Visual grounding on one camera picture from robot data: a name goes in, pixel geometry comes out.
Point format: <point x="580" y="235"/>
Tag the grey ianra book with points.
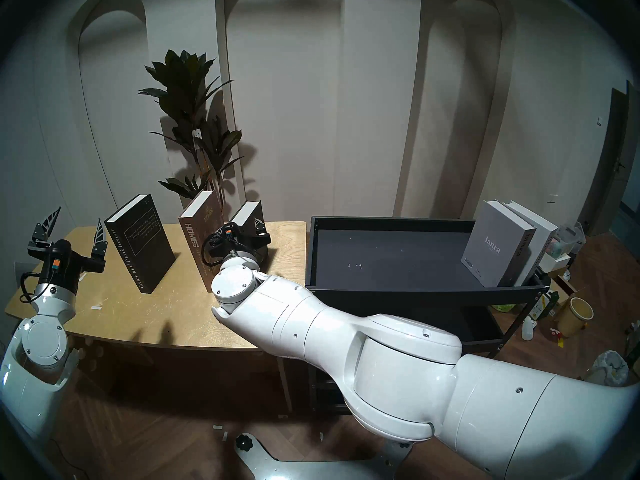
<point x="492" y="244"/>

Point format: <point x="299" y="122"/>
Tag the dark brown door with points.
<point x="607" y="159"/>

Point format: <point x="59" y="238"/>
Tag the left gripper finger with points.
<point x="100" y="244"/>
<point x="46" y="228"/>

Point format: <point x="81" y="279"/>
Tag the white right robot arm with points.
<point x="400" y="364"/>

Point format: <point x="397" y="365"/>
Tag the white plastic bottle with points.
<point x="528" y="330"/>

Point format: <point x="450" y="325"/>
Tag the green white carton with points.
<point x="545" y="304"/>

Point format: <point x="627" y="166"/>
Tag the light wooden table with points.
<point x="150" y="309"/>

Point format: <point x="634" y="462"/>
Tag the black Century book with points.
<point x="245" y="211"/>

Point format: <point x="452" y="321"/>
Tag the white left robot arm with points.
<point x="37" y="349"/>

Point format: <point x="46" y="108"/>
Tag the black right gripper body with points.
<point x="240" y="246"/>

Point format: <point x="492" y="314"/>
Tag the clear plastic storage box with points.
<point x="570" y="239"/>

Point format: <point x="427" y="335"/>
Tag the grey metal robot base plate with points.
<point x="300" y="469"/>

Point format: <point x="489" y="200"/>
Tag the black star knob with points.
<point x="242" y="441"/>

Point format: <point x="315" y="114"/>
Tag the pale green basin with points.
<point x="504" y="308"/>

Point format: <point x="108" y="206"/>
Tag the white Design Hotels Yearbook book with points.
<point x="542" y="234"/>

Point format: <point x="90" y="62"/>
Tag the black Crime and Punishment book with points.
<point x="142" y="244"/>

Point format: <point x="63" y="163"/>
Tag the brown Homes book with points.
<point x="197" y="224"/>

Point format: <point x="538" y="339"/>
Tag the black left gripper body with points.
<point x="62" y="266"/>

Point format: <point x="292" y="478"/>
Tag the black metal shelf cart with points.
<point x="390" y="254"/>

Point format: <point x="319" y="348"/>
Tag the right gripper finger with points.
<point x="260" y="225"/>
<point x="219" y="233"/>

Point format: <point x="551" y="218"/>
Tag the brown cardboard box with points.
<point x="562" y="289"/>

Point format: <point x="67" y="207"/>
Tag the tall green leafy plant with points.
<point x="182" y="94"/>

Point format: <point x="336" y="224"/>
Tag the white trash bag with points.
<point x="610" y="366"/>

